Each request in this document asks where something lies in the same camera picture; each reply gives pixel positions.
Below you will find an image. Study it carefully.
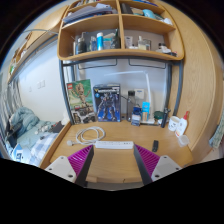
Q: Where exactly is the white red-capped lotion bottle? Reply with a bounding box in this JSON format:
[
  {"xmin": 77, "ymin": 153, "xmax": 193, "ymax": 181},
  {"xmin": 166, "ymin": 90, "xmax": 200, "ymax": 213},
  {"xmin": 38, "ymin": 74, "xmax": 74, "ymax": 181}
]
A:
[{"xmin": 174, "ymin": 110, "xmax": 191, "ymax": 138}]

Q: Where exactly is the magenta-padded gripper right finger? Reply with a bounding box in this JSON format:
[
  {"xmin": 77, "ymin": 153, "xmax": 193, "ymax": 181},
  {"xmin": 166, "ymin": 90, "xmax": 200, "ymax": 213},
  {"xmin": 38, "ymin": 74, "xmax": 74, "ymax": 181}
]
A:
[{"xmin": 133, "ymin": 144, "xmax": 183, "ymax": 185}]

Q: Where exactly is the black cylindrical device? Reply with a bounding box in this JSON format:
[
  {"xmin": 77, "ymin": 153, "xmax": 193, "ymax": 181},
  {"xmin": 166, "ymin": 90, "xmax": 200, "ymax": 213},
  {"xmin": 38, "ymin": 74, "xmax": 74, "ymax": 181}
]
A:
[{"xmin": 160, "ymin": 107, "xmax": 172, "ymax": 129}]

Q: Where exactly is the grey water bottle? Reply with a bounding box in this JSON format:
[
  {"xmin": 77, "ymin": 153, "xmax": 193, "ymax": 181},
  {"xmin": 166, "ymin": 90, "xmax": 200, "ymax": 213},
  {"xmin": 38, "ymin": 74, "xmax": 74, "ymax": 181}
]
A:
[{"xmin": 126, "ymin": 89, "xmax": 137, "ymax": 122}]

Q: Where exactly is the white mug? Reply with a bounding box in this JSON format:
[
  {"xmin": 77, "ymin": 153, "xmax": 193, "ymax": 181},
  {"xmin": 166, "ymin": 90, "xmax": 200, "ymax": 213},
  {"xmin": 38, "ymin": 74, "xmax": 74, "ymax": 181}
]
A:
[{"xmin": 167, "ymin": 115, "xmax": 181, "ymax": 132}]

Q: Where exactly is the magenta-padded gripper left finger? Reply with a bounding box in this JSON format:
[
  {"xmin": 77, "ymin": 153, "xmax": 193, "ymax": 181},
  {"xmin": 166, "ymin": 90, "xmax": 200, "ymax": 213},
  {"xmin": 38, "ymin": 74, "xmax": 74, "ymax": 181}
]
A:
[{"xmin": 44, "ymin": 144, "xmax": 95, "ymax": 187}]

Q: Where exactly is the white coiled power cable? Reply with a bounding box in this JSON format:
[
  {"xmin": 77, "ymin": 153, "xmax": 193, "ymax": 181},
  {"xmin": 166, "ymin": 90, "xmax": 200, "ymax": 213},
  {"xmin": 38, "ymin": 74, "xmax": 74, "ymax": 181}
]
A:
[{"xmin": 66, "ymin": 125, "xmax": 106, "ymax": 147}]

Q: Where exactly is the small dark blue box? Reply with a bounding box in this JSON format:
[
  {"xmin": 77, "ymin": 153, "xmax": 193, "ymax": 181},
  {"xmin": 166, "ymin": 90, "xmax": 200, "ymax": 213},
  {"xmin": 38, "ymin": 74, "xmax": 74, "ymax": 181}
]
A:
[{"xmin": 130, "ymin": 106, "xmax": 142, "ymax": 127}]

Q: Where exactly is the blue robot model box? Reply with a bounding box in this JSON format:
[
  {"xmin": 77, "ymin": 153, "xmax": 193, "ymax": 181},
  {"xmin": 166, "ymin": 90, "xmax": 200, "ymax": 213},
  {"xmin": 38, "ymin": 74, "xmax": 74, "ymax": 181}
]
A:
[{"xmin": 92, "ymin": 83, "xmax": 122, "ymax": 123}]

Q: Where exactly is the white desk lamp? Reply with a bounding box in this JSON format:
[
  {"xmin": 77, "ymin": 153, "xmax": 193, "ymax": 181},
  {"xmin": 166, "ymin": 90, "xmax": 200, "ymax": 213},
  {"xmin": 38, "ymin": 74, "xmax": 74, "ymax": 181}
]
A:
[{"xmin": 104, "ymin": 69, "xmax": 158, "ymax": 126}]

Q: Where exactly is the dark green round object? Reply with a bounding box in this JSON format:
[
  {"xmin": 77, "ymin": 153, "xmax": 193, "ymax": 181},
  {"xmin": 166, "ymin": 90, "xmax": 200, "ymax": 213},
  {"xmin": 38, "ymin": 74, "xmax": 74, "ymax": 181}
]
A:
[{"xmin": 153, "ymin": 110, "xmax": 164, "ymax": 121}]

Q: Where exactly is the wooden shelf unit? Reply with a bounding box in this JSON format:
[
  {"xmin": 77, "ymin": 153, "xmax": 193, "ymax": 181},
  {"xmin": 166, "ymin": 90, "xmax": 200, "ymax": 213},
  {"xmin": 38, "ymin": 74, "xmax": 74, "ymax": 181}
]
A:
[{"xmin": 57, "ymin": 0, "xmax": 185, "ymax": 62}]

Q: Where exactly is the light blue orange box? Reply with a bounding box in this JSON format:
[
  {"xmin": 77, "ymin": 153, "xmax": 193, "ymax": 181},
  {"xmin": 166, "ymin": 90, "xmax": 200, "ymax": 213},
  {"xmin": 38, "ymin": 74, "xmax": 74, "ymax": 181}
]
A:
[{"xmin": 141, "ymin": 101, "xmax": 151, "ymax": 123}]

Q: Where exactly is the bed with teal bedding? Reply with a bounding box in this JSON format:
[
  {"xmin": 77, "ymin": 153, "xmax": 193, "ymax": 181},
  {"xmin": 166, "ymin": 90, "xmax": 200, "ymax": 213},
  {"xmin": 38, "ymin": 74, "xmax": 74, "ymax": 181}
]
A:
[{"xmin": 0, "ymin": 106, "xmax": 64, "ymax": 168}]

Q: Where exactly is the grey metal desk frame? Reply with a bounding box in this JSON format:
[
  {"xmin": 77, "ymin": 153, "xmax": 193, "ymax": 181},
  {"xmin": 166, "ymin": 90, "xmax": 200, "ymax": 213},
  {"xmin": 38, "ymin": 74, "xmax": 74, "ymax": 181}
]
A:
[{"xmin": 58, "ymin": 54, "xmax": 184, "ymax": 124}]

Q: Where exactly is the clear plastic cup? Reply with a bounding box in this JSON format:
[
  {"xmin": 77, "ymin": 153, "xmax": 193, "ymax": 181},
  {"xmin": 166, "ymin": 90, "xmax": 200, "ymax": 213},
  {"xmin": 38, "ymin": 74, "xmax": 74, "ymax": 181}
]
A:
[{"xmin": 177, "ymin": 134, "xmax": 190, "ymax": 148}]

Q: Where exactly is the patterned hanging cloth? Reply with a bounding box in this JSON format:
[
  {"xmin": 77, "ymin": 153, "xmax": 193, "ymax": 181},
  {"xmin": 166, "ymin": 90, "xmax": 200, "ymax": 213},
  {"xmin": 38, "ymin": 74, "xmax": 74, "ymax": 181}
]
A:
[{"xmin": 209, "ymin": 111, "xmax": 224, "ymax": 150}]

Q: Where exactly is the black charger block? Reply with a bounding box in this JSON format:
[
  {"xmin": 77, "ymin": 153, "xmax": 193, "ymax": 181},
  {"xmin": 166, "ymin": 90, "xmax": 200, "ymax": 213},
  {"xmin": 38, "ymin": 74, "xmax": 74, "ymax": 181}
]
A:
[{"xmin": 151, "ymin": 139, "xmax": 160, "ymax": 153}]

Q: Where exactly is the wooden overhead bunk frame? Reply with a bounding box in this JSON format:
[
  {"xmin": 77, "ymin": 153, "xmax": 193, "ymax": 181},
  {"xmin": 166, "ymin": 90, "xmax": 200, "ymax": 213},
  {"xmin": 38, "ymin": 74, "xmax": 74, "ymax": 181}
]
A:
[{"xmin": 6, "ymin": 28, "xmax": 61, "ymax": 84}]

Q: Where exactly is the green toy figure box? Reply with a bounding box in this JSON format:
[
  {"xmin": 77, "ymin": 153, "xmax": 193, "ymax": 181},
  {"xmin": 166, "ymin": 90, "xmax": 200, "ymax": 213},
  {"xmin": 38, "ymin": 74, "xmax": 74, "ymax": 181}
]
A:
[{"xmin": 65, "ymin": 78, "xmax": 97, "ymax": 125}]

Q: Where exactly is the white power strip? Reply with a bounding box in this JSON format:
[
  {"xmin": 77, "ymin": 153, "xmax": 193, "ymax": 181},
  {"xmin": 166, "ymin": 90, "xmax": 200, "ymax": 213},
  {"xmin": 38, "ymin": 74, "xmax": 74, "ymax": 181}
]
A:
[{"xmin": 94, "ymin": 140, "xmax": 135, "ymax": 150}]

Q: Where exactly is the white wall switch plate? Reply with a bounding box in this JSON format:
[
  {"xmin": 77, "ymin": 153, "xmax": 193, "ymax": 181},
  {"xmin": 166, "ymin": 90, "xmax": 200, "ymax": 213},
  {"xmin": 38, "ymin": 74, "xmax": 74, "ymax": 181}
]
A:
[{"xmin": 36, "ymin": 79, "xmax": 46, "ymax": 90}]

